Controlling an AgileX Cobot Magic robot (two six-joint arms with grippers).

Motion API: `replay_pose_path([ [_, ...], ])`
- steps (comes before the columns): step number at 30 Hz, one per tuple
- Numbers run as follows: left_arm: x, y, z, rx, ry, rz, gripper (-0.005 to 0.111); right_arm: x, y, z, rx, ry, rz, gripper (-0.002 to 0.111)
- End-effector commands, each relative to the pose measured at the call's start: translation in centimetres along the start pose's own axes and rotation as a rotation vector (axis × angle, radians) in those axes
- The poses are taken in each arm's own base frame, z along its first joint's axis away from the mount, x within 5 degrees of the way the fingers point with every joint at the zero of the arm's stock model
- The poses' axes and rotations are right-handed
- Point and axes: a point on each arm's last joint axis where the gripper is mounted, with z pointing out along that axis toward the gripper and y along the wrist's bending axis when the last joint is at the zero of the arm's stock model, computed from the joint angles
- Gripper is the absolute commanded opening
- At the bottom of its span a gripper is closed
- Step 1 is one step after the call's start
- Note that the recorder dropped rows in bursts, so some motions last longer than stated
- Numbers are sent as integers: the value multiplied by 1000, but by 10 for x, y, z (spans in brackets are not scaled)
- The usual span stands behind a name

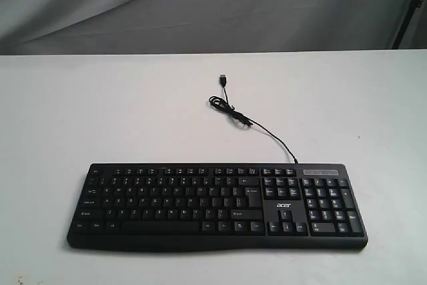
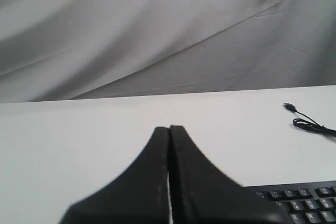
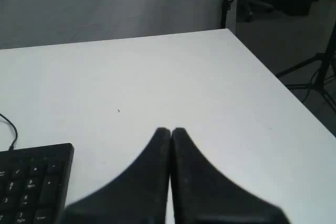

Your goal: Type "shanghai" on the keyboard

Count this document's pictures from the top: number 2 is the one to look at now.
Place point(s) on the black acer keyboard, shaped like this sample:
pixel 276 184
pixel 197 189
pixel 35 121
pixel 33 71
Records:
pixel 312 202

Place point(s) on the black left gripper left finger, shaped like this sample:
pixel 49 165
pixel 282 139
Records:
pixel 138 195

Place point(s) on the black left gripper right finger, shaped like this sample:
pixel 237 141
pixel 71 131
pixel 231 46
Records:
pixel 201 193

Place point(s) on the grey backdrop cloth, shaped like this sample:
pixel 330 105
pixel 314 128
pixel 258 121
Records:
pixel 83 49

